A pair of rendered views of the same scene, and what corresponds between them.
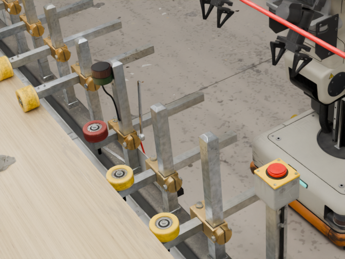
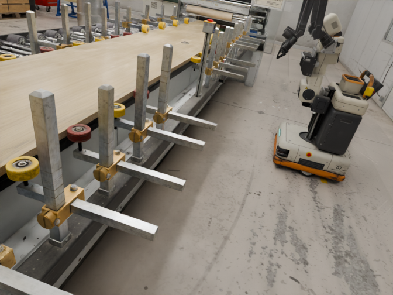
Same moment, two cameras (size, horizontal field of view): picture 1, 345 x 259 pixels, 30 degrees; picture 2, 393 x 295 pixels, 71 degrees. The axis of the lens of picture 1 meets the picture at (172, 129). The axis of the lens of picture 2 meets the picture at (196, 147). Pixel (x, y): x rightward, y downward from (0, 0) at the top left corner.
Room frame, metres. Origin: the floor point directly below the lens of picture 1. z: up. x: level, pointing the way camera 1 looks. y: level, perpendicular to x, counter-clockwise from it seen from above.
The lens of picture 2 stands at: (-0.50, -1.53, 1.41)
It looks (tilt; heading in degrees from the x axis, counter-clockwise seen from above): 30 degrees down; 39
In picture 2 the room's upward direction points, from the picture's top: 10 degrees clockwise
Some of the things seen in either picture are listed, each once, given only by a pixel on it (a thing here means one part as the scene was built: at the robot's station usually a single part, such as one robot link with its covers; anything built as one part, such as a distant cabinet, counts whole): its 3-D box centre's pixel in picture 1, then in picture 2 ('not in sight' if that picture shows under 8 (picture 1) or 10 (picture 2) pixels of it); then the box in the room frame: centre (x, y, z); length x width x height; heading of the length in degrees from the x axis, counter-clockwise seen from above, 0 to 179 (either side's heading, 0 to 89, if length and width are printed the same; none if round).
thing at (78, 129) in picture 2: not in sight; (79, 141); (-0.11, -0.66, 0.85); 0.08 x 0.08 x 0.11
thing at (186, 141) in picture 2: not in sight; (156, 133); (0.20, -0.71, 0.83); 0.43 x 0.03 x 0.04; 118
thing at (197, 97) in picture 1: (149, 119); (233, 60); (1.77, 0.07, 0.84); 0.43 x 0.03 x 0.04; 118
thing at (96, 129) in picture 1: (97, 140); not in sight; (1.67, 0.25, 0.85); 0.08 x 0.08 x 0.11
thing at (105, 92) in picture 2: not in sight; (106, 152); (-0.08, -0.79, 0.87); 0.04 x 0.04 x 0.48; 28
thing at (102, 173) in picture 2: not in sight; (110, 165); (-0.06, -0.78, 0.80); 0.14 x 0.06 x 0.05; 28
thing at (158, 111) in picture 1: (166, 170); (216, 60); (1.46, 0.03, 0.87); 0.04 x 0.04 x 0.48; 28
